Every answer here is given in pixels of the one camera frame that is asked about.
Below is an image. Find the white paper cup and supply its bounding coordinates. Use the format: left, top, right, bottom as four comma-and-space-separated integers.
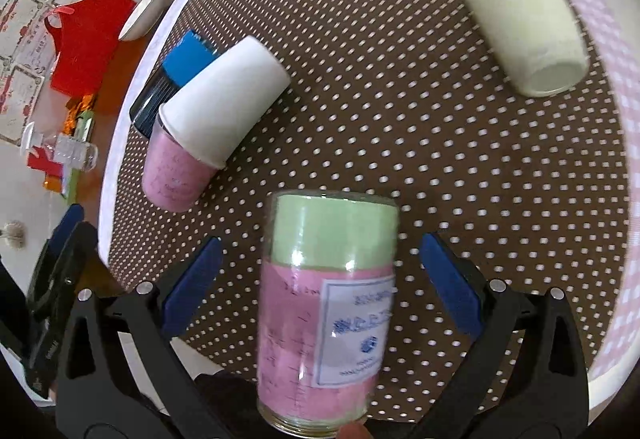
158, 37, 291, 170

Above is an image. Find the brown wooden side table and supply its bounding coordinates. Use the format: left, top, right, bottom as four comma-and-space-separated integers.
76, 18, 160, 227

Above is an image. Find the red paper bag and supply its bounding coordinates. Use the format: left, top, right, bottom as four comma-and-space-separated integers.
43, 0, 136, 98

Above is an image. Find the cream fuzzy cup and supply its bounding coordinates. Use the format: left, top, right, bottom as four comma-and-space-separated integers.
464, 0, 589, 98

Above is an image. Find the pink checkered tablecloth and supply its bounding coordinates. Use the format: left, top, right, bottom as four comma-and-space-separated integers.
499, 0, 640, 383

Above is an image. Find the white ceramic bowl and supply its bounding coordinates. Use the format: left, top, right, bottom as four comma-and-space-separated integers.
118, 0, 165, 42

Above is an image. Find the pink plastic cup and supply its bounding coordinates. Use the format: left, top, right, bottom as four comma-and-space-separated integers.
142, 116, 218, 212

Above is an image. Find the pink green glass jar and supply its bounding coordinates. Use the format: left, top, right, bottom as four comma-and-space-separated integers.
257, 190, 399, 438

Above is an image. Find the clear plastic bottle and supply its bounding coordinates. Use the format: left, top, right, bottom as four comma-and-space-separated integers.
20, 121, 99, 172

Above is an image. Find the brown polka dot tablecloth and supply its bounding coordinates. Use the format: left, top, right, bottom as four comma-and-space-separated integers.
106, 0, 630, 424

